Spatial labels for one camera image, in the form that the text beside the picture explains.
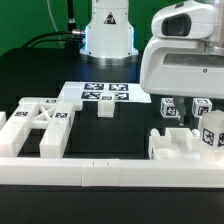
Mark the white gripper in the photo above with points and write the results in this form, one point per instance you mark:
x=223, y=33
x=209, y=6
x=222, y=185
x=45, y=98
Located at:
x=185, y=56

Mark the white chair seat part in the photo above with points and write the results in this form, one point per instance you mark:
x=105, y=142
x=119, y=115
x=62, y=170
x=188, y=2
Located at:
x=175, y=144

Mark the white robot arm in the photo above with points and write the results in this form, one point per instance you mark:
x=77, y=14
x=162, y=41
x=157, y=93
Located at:
x=109, y=37

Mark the white tagged cube left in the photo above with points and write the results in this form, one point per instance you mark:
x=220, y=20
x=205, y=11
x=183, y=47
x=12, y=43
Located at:
x=168, y=109

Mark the white tagged cube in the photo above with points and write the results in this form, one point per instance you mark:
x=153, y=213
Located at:
x=168, y=109
x=200, y=106

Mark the white tagged cube right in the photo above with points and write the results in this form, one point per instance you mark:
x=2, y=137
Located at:
x=200, y=106

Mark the black vertical pole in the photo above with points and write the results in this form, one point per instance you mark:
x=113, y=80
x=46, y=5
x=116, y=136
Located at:
x=71, y=24

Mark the white left fence bar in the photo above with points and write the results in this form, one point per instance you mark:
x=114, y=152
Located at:
x=2, y=119

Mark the white fence bar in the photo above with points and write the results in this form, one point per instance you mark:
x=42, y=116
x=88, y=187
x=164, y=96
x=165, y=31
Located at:
x=112, y=173
x=2, y=119

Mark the white front fence bar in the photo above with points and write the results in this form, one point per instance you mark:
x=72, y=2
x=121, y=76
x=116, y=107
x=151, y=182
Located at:
x=112, y=173

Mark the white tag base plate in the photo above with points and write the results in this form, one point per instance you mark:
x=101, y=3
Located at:
x=91, y=91

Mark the white chair back frame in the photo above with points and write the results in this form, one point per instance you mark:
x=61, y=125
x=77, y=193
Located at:
x=54, y=116

